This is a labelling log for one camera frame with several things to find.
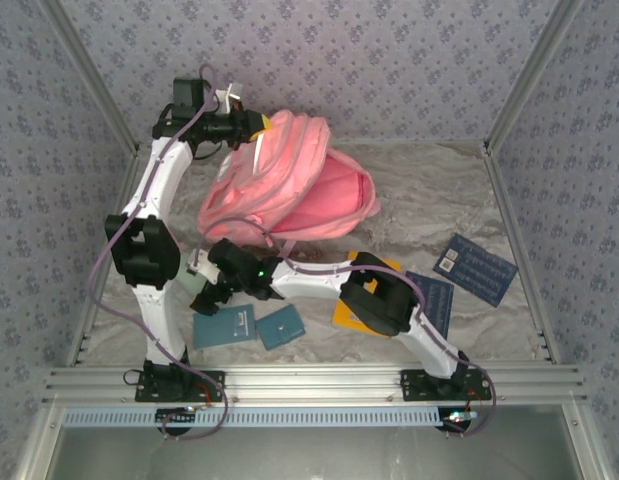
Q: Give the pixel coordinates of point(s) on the navy book with QR code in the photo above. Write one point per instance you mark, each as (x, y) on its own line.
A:
(484, 270)

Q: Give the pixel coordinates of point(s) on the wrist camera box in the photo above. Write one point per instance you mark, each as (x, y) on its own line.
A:
(201, 267)
(229, 97)

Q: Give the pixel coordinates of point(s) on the navy book with barcode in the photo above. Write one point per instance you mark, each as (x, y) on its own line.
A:
(436, 300)

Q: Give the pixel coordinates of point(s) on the yellow book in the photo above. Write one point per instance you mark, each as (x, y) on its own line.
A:
(345, 319)

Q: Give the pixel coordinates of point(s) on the teal hardcover notebook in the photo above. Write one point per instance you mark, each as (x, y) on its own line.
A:
(224, 330)

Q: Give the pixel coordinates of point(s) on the aluminium frame post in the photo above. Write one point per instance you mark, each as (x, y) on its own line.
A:
(94, 75)
(532, 75)

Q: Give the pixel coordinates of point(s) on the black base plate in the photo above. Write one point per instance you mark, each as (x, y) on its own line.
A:
(214, 382)
(414, 385)

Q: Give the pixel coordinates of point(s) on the black controller board with LED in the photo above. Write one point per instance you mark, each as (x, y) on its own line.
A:
(456, 416)
(176, 416)

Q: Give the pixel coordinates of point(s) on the teal snap wallet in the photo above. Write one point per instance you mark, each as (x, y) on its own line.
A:
(281, 327)

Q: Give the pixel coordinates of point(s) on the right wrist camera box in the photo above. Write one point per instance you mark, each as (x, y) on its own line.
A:
(201, 267)

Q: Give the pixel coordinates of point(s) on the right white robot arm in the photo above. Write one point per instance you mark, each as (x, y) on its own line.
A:
(309, 280)

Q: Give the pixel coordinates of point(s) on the aluminium side rail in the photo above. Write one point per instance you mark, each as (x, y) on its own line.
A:
(504, 200)
(85, 330)

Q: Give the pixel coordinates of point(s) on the pink backpack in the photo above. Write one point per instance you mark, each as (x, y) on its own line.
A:
(299, 165)

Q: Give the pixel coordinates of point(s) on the aluminium mounting rail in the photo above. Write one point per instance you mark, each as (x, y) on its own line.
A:
(309, 382)

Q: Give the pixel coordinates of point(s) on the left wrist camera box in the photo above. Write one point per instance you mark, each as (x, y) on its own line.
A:
(229, 97)

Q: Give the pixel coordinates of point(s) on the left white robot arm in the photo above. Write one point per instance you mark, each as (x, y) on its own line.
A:
(159, 310)

